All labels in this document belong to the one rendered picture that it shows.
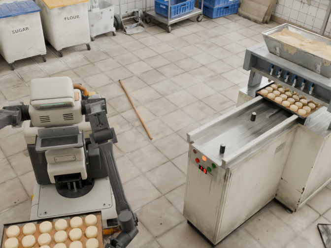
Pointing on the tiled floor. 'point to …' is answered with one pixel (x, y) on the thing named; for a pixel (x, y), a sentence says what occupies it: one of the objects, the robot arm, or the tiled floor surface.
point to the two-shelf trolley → (173, 17)
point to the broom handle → (136, 110)
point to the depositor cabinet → (300, 156)
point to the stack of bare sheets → (325, 233)
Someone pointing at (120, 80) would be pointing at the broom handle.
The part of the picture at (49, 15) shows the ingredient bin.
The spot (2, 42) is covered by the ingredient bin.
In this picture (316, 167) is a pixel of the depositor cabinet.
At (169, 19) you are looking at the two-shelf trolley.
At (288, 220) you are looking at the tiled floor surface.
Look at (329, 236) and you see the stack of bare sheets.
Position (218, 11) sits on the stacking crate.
